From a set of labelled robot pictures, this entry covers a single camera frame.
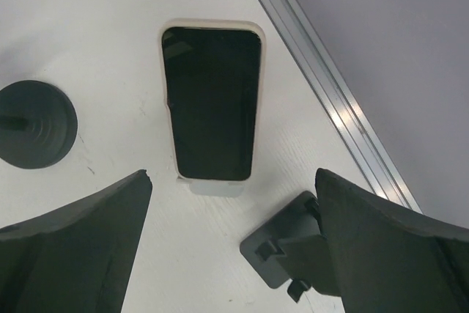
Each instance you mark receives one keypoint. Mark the black folding phone stand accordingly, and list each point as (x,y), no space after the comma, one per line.
(290,247)

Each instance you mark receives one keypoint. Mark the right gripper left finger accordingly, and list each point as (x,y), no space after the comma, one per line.
(79,257)

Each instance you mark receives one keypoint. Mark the cream-edged black phone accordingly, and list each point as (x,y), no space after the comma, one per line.
(212,76)

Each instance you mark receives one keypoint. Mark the right aluminium frame post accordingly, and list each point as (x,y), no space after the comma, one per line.
(318,68)

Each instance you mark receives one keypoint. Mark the black clamp tripod stand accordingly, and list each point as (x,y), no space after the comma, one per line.
(39,124)

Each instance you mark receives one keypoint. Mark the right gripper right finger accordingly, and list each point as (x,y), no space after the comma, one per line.
(388,258)

